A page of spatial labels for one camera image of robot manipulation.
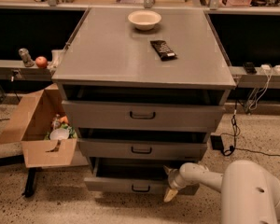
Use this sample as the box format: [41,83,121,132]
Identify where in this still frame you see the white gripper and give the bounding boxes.
[163,166,182,203]

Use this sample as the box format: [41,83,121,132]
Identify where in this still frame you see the grey bottom drawer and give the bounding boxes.
[83,157,201,196]

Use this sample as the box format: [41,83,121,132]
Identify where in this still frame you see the grey drawer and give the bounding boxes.
[83,157,201,196]
[62,101,224,133]
[79,139,207,161]

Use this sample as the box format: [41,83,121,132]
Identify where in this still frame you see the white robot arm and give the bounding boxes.
[163,160,280,224]

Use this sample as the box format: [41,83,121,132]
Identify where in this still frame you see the grey middle drawer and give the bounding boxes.
[79,139,207,161]

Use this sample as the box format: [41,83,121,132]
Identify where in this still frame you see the grey drawer cabinet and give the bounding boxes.
[51,7,237,185]

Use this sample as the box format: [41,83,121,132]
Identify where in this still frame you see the grey top drawer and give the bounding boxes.
[62,101,224,133]

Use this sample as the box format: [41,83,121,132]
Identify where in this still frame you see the open cardboard box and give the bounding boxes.
[0,85,80,168]

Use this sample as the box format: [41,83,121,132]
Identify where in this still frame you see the black power adapter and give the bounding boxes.
[211,135,224,151]

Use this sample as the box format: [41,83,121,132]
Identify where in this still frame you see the white bowl in box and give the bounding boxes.
[49,128,69,140]

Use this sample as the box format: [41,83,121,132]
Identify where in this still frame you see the black snack packet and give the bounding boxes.
[150,40,177,61]

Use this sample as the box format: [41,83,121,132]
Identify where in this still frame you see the black stand leg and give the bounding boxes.
[22,168,36,198]

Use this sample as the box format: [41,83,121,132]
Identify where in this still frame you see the black phone on shelf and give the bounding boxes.
[243,63,257,75]

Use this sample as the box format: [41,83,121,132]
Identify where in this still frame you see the white bowl on cabinet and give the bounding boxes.
[128,10,161,31]

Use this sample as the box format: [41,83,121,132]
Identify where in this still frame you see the red apple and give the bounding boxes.
[35,56,49,68]

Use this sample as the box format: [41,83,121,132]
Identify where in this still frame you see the small grey figurine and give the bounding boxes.
[19,48,35,67]

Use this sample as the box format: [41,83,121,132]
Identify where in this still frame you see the black cable on floor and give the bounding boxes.
[220,101,280,160]

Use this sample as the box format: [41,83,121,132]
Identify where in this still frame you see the white charger with cables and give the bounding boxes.
[245,63,280,113]

